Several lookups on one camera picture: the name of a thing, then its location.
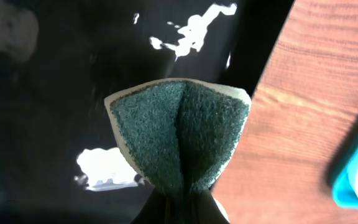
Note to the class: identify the green scrubbing sponge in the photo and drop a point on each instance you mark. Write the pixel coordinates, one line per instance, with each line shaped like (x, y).
(178, 133)

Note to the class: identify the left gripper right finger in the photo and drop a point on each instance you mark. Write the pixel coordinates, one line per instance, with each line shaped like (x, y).
(201, 208)

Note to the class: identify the black rectangular bin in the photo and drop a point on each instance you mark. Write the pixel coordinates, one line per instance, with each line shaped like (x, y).
(60, 59)

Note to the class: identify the teal plastic tray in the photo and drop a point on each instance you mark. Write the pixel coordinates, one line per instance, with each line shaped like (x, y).
(343, 192)

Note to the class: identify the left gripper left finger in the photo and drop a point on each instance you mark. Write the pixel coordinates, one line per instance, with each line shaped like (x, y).
(157, 208)

